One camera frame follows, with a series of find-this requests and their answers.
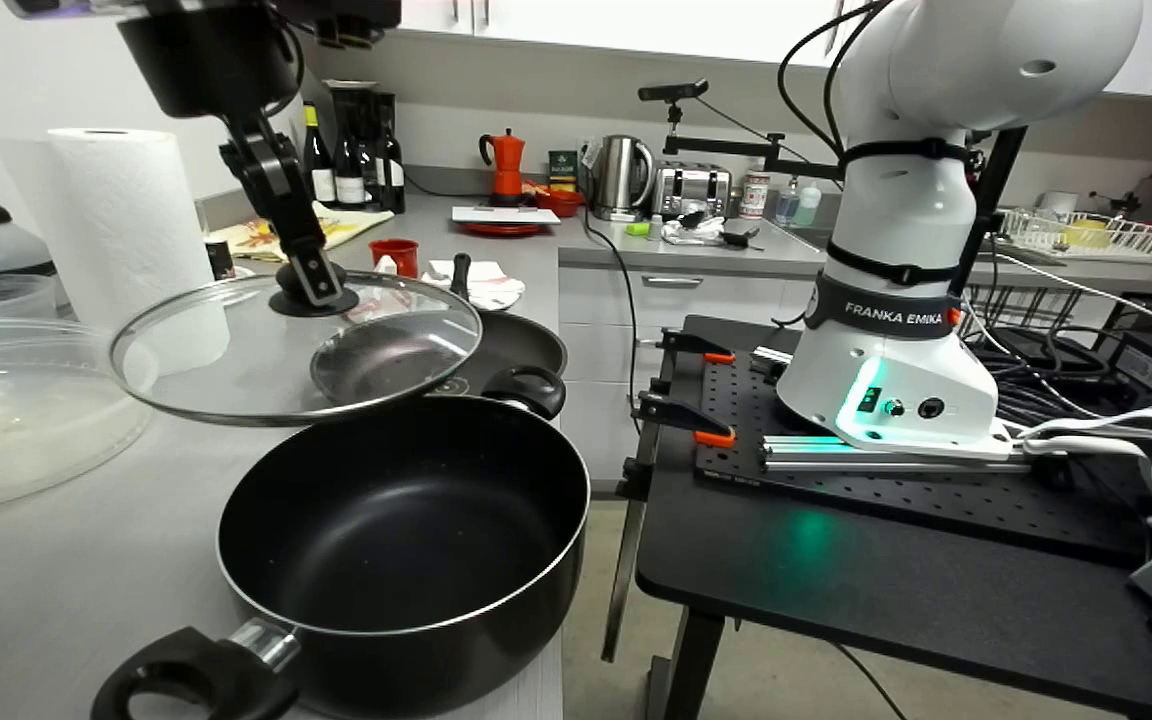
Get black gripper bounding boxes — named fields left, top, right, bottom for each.
left=113, top=0, right=350, bottom=315

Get clear glass lid black knob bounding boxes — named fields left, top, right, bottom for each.
left=107, top=256, right=486, bottom=432

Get red moka pot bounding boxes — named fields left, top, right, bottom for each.
left=477, top=125, right=531, bottom=207

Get black cooking pot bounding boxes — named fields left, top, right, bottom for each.
left=87, top=365, right=597, bottom=720

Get yellow patterned cloth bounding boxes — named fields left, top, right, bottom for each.
left=229, top=206, right=397, bottom=270

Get dark wine bottle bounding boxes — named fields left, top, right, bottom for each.
left=331, top=122, right=377, bottom=211
left=372, top=125, right=410, bottom=218
left=299, top=104, right=340, bottom=211

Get small dark jar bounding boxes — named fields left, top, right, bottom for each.
left=200, top=237, right=241, bottom=284

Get red enamel mug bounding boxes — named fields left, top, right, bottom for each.
left=367, top=237, right=423, bottom=284

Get white paper towel roll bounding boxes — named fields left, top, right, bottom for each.
left=39, top=125, right=234, bottom=379

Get folded white towel red stripes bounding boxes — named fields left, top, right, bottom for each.
left=419, top=256, right=529, bottom=315

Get red flat plate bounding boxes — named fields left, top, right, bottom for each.
left=447, top=201, right=563, bottom=246

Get black frying pan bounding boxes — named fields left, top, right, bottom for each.
left=309, top=251, right=573, bottom=419

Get steel electric kettle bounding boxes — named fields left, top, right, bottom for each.
left=585, top=131, right=661, bottom=223

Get white upper cabinet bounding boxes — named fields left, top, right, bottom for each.
left=390, top=0, right=877, bottom=70

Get steel toaster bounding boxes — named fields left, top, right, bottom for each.
left=651, top=162, right=734, bottom=223

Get black clamp orange tip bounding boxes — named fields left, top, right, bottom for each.
left=630, top=387, right=743, bottom=457
left=661, top=325, right=795, bottom=374

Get black robot table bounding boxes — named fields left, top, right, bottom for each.
left=601, top=312, right=1152, bottom=720

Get white dish rack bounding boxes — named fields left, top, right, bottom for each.
left=999, top=198, right=1152, bottom=266

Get black kettle cable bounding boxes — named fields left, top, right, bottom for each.
left=579, top=218, right=649, bottom=406

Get black camera arm mount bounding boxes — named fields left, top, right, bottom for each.
left=637, top=76, right=847, bottom=182

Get aluminium rail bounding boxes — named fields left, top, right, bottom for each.
left=760, top=432, right=1022, bottom=476

